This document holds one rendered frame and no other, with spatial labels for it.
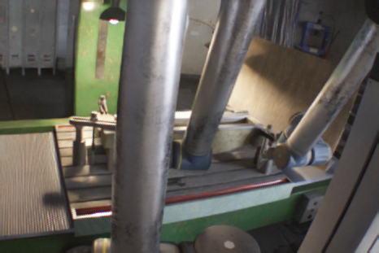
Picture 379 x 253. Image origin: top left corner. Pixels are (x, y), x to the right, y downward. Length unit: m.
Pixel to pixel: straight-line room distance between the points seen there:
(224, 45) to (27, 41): 5.29
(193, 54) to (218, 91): 5.48
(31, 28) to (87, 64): 3.50
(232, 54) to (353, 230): 0.52
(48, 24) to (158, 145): 5.25
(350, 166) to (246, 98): 1.91
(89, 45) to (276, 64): 1.37
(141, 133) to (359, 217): 0.45
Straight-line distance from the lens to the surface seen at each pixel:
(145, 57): 0.66
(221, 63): 0.87
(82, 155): 1.70
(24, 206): 1.58
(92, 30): 2.45
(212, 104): 0.95
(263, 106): 2.36
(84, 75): 2.52
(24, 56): 6.03
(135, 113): 0.68
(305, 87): 2.25
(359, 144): 0.55
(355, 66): 1.11
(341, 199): 0.58
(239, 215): 1.85
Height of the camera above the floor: 1.77
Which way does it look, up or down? 26 degrees down
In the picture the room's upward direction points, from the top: 9 degrees clockwise
